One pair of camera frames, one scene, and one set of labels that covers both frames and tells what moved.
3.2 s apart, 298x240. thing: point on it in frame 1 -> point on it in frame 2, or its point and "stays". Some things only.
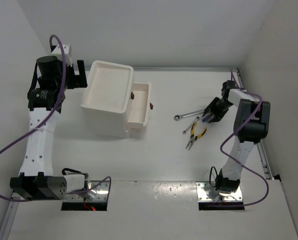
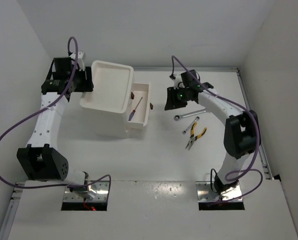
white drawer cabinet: [108, 98] stays
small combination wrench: [184, 131] stays
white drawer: [140, 104] stays
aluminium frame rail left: [10, 212] stays
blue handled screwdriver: [208, 118] -> [132, 113]
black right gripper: [212, 108] -> [171, 102]
